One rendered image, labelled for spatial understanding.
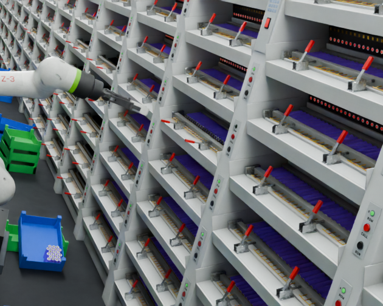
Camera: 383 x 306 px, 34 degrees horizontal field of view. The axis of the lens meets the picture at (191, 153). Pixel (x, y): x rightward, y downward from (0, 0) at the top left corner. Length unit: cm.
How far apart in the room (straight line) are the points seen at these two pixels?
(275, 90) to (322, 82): 33
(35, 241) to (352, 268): 202
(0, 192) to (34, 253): 93
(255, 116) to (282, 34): 26
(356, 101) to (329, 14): 29
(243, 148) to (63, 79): 69
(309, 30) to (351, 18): 36
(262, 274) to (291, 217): 19
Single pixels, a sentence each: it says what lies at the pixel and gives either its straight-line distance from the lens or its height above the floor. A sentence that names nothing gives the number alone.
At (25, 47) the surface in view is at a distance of 667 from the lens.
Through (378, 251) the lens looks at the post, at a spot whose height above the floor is 97.
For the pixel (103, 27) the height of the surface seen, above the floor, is 110.
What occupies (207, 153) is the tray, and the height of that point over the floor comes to 89.
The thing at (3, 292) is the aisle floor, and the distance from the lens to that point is 281.
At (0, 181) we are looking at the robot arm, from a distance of 222.
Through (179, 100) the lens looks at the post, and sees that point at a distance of 258.
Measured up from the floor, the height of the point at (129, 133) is 71.
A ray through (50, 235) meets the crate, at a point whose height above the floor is 9.
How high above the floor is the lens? 133
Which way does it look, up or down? 12 degrees down
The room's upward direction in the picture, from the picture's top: 17 degrees clockwise
